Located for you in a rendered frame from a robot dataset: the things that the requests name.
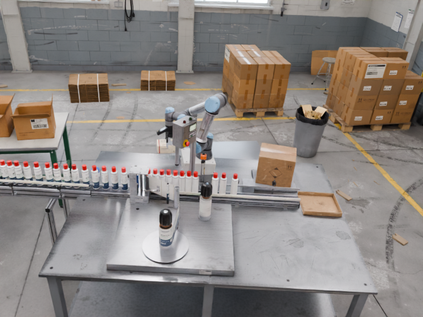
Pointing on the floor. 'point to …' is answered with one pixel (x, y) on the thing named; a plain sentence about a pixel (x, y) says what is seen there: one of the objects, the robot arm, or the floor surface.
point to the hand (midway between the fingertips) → (166, 144)
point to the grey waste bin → (307, 138)
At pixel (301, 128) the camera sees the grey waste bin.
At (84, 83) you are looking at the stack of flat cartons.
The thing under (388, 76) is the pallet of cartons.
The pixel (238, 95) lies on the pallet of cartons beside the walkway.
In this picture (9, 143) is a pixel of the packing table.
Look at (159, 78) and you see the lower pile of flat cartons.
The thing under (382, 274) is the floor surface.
